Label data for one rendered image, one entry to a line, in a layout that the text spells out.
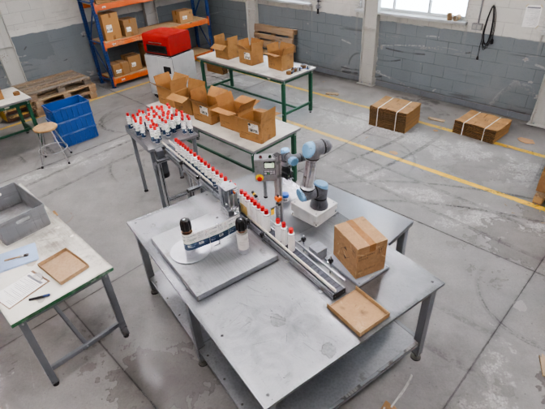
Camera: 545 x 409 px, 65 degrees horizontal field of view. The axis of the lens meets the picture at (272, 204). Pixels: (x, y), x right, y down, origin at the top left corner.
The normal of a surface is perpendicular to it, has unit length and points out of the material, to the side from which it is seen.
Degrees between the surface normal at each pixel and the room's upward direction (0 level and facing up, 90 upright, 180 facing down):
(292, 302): 0
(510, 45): 90
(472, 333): 0
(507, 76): 90
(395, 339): 1
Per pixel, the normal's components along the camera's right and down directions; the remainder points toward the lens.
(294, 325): -0.05, -0.82
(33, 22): 0.72, 0.36
